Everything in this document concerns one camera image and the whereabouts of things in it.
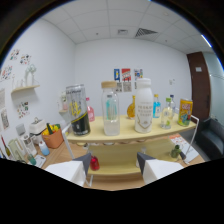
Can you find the two-tier wood and white rack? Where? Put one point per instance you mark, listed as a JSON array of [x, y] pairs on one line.
[[126, 133]]

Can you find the blue wall poster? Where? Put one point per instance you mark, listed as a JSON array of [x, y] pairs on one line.
[[116, 75]]

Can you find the orange storage basket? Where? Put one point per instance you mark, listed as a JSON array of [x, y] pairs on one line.
[[53, 140]]

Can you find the white box appliance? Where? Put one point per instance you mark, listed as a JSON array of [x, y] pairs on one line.
[[37, 126]]

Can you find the small pink bottle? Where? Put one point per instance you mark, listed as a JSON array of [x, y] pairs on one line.
[[91, 113]]

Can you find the white tray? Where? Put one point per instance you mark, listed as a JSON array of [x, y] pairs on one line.
[[40, 161]]

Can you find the white pouch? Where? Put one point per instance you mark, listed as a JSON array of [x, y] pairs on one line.
[[191, 153]]

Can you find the multicolour wall poster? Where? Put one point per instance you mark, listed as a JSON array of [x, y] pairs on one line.
[[138, 74]]

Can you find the green-filled jar with cork lid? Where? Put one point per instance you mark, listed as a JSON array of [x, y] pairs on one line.
[[176, 152]]

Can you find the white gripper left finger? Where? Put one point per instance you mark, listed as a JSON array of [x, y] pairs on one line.
[[71, 170]]

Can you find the red wall poster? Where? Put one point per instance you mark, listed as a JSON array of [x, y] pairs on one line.
[[126, 75]]

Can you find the clear bottle with green cap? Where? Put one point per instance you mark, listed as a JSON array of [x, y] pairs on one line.
[[166, 118]]

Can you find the large clear bottle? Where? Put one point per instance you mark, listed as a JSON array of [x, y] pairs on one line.
[[111, 128]]

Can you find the blue bottle with yellow cap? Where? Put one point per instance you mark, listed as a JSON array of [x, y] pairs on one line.
[[156, 108]]

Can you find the orange printed paper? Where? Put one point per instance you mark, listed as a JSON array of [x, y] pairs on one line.
[[175, 138]]

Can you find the blue and white cup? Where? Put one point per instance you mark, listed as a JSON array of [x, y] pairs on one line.
[[44, 149]]

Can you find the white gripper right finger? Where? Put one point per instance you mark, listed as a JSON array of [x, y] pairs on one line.
[[156, 168]]

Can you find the wooden wall shelf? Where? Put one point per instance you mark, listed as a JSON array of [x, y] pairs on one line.
[[25, 88]]

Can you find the clear bottle with blue cap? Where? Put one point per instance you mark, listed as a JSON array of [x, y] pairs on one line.
[[173, 103]]

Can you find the green cup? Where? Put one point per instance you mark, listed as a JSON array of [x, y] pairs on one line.
[[31, 160]]

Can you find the black sofa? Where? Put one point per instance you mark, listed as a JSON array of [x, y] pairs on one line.
[[211, 138]]

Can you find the red liquid glass bottle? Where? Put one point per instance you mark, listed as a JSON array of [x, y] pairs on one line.
[[94, 164]]

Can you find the brown door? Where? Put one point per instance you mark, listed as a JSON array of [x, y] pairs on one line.
[[199, 90]]

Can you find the yellow and orange can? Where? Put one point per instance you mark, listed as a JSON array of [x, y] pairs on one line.
[[185, 113]]

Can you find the white milk bottle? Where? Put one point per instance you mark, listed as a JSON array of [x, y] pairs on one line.
[[143, 110]]

